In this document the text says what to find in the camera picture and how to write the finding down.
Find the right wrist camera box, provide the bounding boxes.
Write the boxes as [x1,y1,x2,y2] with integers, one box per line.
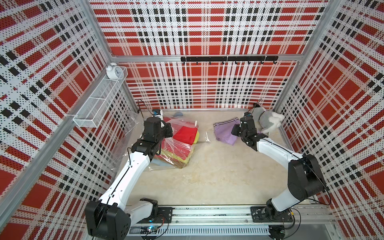
[244,112,253,118]

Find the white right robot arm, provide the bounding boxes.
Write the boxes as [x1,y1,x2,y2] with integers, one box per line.
[232,113,327,222]

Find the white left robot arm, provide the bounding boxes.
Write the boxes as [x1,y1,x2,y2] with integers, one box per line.
[85,116,173,240]

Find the clear plastic vacuum bag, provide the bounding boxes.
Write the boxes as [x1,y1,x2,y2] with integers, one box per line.
[111,109,210,171]

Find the grey white plush toy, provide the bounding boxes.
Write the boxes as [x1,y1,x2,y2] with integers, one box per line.
[252,103,285,134]

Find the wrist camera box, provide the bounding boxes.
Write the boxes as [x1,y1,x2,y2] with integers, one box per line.
[153,109,163,118]
[244,112,253,118]

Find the purple trousers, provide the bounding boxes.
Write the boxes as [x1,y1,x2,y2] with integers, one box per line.
[213,118,240,146]

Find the light blue folded garment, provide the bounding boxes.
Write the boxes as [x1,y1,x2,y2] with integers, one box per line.
[148,159,180,171]

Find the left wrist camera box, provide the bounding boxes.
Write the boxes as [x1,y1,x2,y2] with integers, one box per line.
[153,109,163,118]

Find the white alarm clock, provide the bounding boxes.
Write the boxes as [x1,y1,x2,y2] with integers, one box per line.
[106,63,124,80]

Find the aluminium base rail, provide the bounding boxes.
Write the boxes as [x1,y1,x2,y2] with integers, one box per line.
[126,204,342,240]

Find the black wall hook rail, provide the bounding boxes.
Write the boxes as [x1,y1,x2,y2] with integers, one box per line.
[181,56,279,63]

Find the red trousers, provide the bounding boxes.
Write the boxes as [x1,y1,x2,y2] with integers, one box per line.
[158,117,200,165]

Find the white wire wall shelf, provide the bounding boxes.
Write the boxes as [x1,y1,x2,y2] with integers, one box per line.
[73,66,128,128]

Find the lime green folded trousers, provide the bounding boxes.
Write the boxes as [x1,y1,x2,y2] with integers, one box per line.
[159,129,200,168]

